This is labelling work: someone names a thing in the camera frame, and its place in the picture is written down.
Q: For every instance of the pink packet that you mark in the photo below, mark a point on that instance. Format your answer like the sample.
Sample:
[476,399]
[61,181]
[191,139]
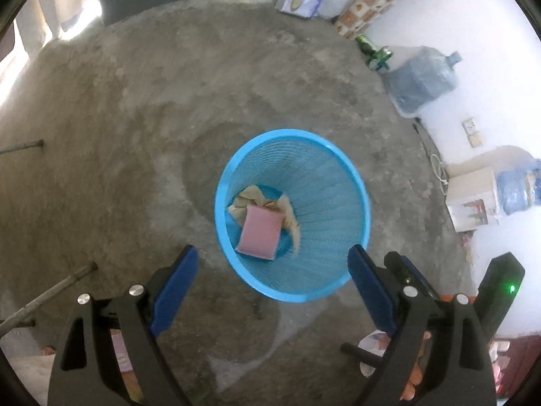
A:
[258,232]

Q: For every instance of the white water dispenser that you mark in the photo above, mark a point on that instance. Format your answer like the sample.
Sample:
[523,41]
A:
[471,194]

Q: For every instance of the person's right hand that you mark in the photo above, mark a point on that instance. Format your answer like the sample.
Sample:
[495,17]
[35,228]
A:
[413,387]

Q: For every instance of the white printed object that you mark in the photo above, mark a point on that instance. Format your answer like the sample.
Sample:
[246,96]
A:
[374,344]

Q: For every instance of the green glass bottle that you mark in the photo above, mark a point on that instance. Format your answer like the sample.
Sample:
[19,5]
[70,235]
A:
[382,57]
[363,44]

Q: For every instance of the water jug on dispenser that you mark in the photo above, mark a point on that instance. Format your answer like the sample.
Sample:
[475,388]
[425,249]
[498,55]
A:
[517,192]

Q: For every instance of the pink printed object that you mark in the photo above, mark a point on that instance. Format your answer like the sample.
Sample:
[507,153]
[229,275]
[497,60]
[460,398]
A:
[120,355]

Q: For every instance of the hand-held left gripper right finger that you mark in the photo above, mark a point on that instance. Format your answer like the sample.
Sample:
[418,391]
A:
[372,292]

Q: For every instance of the blue plastic mesh basket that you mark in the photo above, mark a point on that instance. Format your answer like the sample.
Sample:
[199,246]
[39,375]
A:
[329,220]

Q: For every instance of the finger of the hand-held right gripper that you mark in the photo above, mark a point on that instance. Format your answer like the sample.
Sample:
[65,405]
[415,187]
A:
[408,273]

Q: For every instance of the grey metal rod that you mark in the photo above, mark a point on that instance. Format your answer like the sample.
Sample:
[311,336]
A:
[21,147]
[50,294]

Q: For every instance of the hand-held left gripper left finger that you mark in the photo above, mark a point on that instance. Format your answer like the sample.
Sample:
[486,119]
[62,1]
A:
[175,292]

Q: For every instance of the wall socket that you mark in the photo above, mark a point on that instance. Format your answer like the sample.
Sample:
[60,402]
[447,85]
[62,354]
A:
[471,132]

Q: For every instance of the beige crumpled paper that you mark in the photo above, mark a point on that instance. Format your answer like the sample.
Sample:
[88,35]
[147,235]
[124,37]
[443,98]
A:
[253,194]

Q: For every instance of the red floral clothing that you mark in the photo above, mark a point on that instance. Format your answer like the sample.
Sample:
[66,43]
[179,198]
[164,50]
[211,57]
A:
[513,363]

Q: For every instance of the large blue water jug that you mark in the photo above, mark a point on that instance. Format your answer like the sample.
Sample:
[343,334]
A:
[418,80]

